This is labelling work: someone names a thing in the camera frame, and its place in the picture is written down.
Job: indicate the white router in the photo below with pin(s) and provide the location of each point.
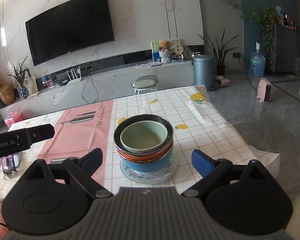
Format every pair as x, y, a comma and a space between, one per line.
73, 81

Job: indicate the tall-leaved potted plant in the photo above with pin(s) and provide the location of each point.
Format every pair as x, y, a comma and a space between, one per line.
221, 55

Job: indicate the green and blue painting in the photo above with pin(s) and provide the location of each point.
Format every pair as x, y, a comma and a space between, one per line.
155, 52

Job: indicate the orange steel-lined bowl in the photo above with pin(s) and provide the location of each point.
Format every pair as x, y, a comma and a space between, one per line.
125, 152

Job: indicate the teddy bear bouquet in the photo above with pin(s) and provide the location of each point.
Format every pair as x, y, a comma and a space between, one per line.
164, 52

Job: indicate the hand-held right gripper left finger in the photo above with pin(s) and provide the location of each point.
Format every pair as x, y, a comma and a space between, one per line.
93, 161

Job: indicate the pink storage box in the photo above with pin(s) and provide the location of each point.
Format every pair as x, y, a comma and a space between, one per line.
13, 120

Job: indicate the clear printed glass plate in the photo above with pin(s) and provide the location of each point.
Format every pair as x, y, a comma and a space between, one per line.
150, 178

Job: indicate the grey round stool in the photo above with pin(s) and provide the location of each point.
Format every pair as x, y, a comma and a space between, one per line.
145, 83

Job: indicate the sketch portrait card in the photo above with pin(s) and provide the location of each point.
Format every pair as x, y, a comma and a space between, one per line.
32, 85

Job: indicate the glass vase with plant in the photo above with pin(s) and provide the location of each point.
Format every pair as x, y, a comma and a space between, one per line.
22, 90

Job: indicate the black wall television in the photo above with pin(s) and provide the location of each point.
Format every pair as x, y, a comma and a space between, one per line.
70, 27

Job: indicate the blue-grey trash can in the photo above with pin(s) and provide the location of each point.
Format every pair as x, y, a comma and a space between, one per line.
202, 72

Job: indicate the silver laptop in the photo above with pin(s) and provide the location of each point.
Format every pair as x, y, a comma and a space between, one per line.
156, 64

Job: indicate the green ceramic bowl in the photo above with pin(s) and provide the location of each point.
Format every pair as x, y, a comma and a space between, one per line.
142, 136

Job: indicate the white marble television console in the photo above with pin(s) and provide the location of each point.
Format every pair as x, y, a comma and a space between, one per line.
110, 85

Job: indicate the blue steel-lined bowl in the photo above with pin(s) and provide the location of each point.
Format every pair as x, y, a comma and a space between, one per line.
145, 167

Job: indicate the grey drawer cabinet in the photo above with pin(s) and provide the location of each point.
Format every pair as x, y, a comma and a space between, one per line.
288, 50

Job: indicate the blue water jug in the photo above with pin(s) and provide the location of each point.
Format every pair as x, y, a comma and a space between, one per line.
257, 65

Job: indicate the pink printed table mat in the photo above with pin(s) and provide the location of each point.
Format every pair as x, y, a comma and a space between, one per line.
80, 135

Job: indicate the small pink picture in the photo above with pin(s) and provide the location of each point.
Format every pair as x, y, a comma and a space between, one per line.
48, 83

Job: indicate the brown gourd vase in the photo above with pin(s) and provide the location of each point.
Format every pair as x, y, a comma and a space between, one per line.
6, 95

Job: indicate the round paper hand fan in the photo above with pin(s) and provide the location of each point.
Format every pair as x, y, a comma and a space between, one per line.
177, 48

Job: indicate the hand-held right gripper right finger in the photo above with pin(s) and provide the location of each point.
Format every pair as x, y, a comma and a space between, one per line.
201, 162

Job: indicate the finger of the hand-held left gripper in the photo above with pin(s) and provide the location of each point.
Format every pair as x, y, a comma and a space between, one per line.
41, 133

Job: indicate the smartphone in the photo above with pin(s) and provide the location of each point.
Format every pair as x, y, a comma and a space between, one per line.
11, 163

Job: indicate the trailing green vine plant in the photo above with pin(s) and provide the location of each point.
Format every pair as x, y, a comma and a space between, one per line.
265, 22

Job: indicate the checked lemon-print tablecloth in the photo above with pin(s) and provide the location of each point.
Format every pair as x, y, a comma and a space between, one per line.
202, 135

